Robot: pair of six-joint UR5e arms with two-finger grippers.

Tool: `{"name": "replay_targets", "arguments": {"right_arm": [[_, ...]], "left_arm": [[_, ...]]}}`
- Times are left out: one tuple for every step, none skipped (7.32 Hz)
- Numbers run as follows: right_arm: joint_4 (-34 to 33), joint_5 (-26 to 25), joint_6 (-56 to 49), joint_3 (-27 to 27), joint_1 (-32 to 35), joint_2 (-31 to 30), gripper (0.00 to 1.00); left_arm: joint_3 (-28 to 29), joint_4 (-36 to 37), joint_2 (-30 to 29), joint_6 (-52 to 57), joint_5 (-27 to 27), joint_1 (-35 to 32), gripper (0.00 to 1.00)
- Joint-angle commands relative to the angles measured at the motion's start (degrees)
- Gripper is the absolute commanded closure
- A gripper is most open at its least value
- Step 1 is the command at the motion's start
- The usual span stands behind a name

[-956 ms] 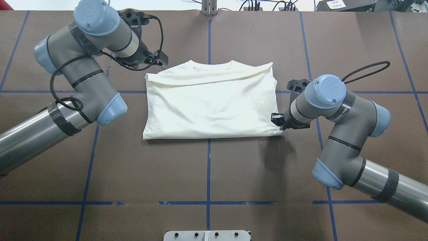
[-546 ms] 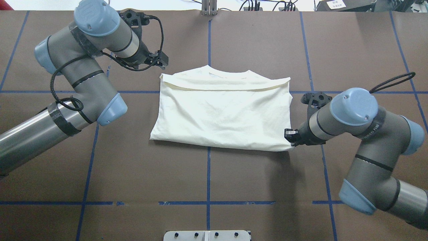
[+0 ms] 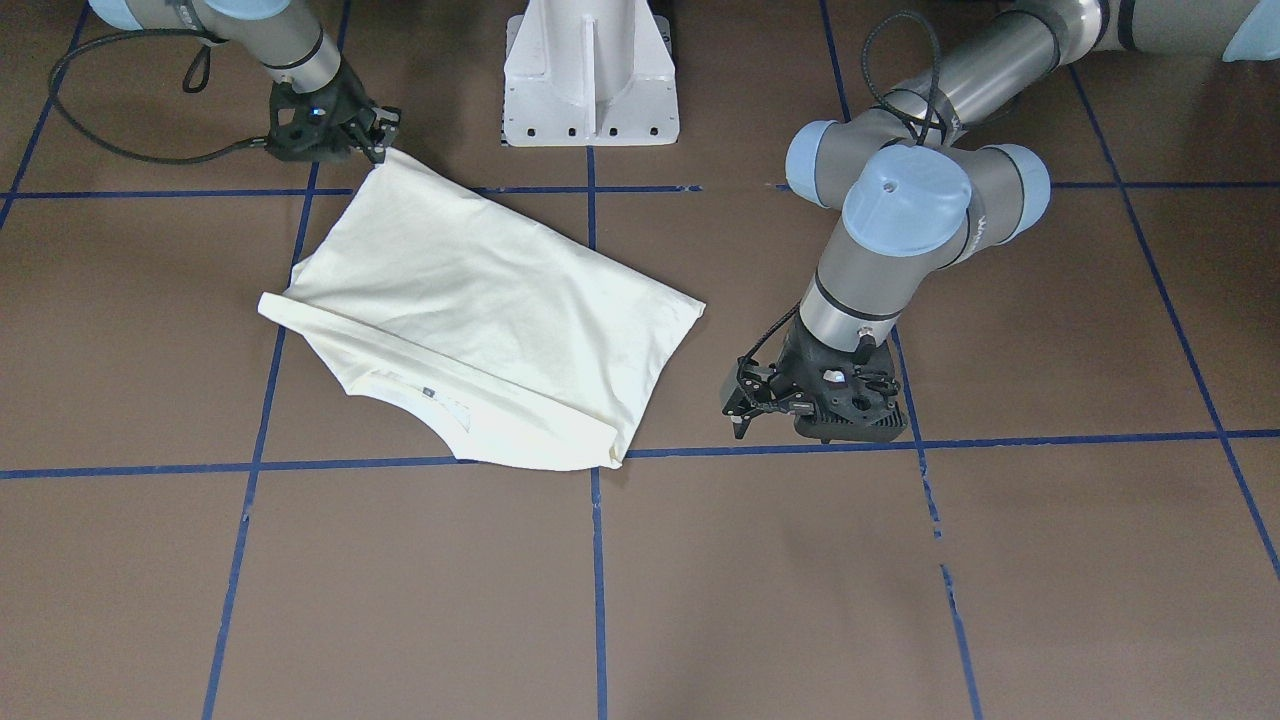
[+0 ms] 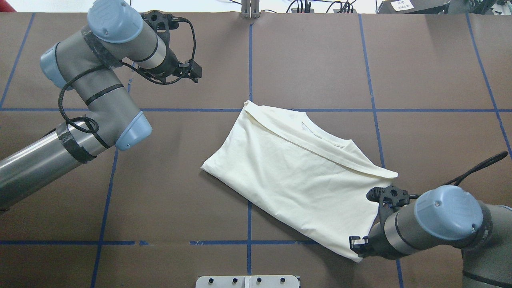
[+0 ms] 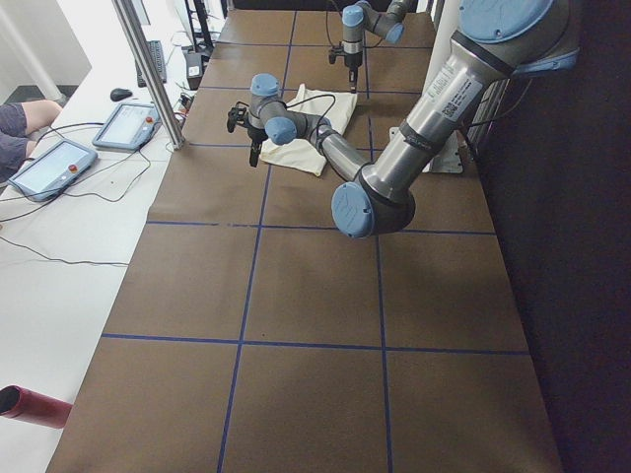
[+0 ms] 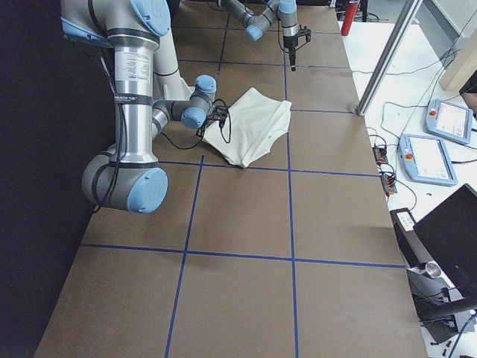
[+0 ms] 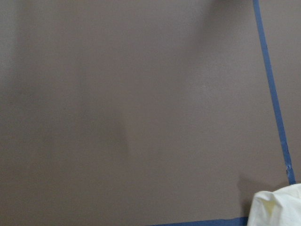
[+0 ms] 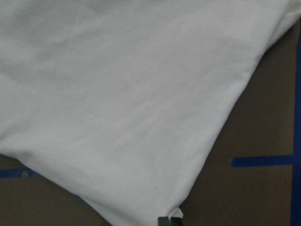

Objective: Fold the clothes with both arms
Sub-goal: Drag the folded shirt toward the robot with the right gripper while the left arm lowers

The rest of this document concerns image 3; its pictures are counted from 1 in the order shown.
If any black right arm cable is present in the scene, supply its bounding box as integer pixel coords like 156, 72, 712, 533
47, 28, 273, 167

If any white camera post base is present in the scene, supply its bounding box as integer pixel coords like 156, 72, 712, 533
500, 1, 681, 149

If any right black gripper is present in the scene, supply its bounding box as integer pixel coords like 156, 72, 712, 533
291, 65, 401, 163

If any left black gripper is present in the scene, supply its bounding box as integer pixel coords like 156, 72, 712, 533
722, 322, 895, 439

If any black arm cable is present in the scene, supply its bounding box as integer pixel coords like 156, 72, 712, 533
740, 10, 961, 361
47, 28, 273, 167

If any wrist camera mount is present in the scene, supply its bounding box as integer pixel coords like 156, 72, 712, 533
794, 366, 908, 443
268, 82, 370, 161

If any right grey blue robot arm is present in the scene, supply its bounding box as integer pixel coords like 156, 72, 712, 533
90, 1, 401, 165

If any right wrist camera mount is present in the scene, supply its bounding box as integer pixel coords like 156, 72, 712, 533
268, 82, 370, 161

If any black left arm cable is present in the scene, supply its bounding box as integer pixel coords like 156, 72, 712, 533
740, 10, 961, 361

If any cream long-sleeve cat shirt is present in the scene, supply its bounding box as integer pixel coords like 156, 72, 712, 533
259, 149, 705, 471

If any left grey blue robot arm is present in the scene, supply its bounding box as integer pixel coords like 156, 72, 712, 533
721, 1, 1277, 443

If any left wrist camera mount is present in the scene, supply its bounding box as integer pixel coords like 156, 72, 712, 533
794, 366, 908, 443

